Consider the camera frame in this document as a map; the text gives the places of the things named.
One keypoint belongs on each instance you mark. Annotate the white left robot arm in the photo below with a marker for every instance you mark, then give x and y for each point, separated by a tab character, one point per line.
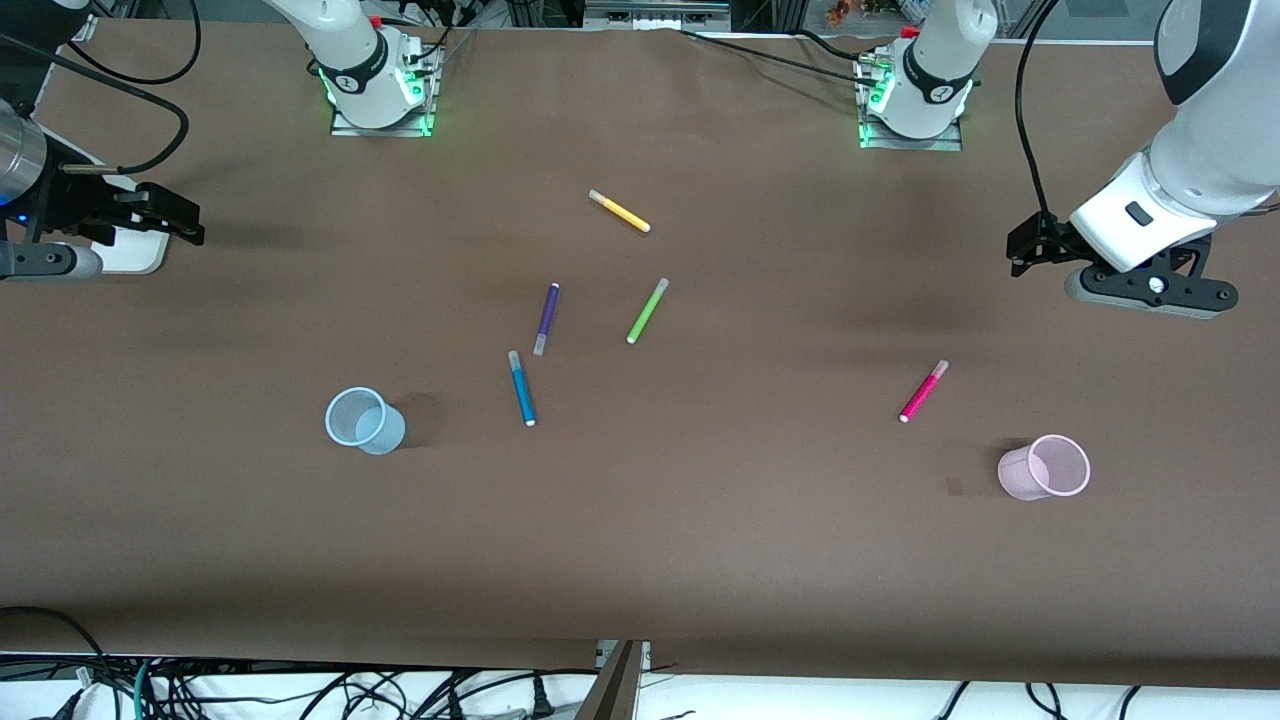
935	70

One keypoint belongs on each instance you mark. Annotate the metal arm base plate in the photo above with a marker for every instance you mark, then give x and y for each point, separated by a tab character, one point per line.
345	127
905	142

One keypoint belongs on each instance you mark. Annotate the green marker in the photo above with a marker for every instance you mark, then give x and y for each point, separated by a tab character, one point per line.
647	311

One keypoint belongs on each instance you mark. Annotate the translucent blue cup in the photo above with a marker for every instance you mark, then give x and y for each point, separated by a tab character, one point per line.
365	422

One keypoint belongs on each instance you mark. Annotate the pink marker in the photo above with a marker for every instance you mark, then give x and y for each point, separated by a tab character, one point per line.
922	393

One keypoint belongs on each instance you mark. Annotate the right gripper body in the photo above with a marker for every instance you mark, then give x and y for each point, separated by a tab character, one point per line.
82	205

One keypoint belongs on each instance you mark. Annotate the brown table cover sheet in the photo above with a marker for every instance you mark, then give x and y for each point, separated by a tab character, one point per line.
700	540

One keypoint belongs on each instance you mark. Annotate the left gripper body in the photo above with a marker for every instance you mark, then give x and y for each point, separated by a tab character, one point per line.
1052	243

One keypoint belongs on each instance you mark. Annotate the translucent pink cup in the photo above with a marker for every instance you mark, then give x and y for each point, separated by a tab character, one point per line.
1045	468

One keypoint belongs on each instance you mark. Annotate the yellow marker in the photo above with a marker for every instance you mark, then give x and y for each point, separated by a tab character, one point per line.
620	211

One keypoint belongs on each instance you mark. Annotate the blue marker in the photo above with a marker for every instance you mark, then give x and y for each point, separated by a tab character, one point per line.
522	390

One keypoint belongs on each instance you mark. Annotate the purple marker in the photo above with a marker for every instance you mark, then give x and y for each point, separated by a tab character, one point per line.
547	315

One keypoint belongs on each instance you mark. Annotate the black power plug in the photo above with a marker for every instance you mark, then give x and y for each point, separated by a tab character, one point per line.
541	702

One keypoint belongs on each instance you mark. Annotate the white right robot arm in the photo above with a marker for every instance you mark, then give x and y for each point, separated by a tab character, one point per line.
350	60

